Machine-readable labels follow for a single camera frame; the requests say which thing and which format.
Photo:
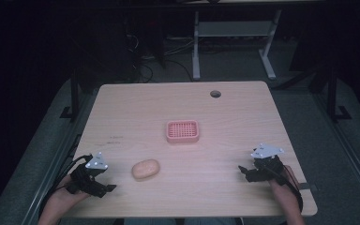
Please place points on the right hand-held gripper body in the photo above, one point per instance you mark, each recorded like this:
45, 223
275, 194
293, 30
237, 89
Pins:
266, 165

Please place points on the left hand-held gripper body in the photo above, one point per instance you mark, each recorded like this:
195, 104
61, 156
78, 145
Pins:
86, 178

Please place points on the tan potato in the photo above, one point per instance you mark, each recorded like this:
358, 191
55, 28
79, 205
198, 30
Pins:
145, 169

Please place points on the pink slotted soap dish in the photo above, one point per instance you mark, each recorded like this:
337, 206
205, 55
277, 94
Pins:
182, 131

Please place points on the person's right hand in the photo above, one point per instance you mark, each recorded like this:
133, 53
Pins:
283, 184

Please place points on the person's left hand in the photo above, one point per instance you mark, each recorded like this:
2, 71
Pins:
63, 197

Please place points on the black tape strip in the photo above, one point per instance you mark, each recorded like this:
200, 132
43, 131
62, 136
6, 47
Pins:
308, 187

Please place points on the black metal stand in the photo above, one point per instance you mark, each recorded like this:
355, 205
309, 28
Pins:
332, 93
74, 93

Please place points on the white metal desk frame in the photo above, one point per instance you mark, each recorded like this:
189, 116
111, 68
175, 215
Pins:
231, 28

